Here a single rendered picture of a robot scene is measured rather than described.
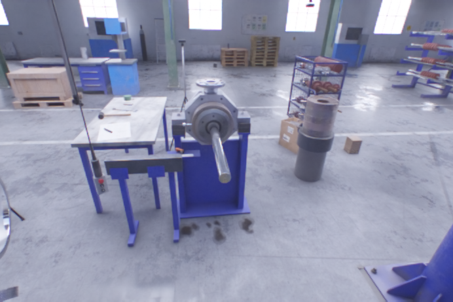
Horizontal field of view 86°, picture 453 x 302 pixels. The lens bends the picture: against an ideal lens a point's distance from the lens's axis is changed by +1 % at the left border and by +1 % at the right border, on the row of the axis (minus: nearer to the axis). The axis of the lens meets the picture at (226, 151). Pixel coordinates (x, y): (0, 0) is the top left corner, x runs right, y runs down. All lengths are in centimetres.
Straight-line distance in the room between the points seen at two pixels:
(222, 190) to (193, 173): 40
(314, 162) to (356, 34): 1140
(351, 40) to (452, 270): 1273
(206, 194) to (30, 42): 1390
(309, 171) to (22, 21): 1454
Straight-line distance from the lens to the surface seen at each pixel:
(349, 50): 1418
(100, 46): 1282
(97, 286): 246
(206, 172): 265
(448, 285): 235
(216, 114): 207
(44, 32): 1537
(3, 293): 128
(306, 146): 324
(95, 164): 165
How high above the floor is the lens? 190
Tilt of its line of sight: 28 degrees down
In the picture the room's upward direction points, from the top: 2 degrees clockwise
